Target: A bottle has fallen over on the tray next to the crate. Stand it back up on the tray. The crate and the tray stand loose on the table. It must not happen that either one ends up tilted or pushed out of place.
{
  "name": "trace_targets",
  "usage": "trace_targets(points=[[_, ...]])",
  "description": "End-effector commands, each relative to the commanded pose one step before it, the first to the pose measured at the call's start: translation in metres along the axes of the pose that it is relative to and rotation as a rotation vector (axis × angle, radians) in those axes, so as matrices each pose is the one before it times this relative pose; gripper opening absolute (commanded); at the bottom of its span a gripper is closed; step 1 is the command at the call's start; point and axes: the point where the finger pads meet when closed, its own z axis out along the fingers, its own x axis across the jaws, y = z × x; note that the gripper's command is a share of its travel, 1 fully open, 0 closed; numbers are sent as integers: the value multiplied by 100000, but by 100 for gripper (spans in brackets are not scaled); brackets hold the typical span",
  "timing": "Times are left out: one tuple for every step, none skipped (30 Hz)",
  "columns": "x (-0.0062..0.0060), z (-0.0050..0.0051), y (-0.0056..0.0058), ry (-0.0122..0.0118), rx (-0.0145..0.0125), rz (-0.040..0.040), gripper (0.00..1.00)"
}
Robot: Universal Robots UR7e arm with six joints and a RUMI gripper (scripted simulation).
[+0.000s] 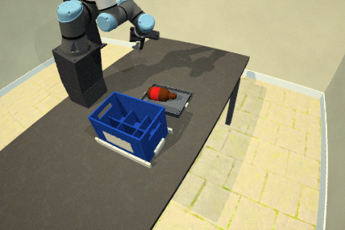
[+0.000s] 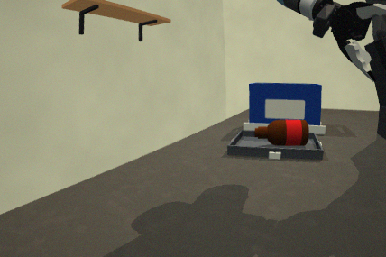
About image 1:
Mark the brown bottle with red label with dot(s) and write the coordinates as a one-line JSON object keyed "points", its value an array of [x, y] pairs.
{"points": [[160, 94]]}

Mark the blue plastic crate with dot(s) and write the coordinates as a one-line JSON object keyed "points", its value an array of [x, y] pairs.
{"points": [[136, 112]]}

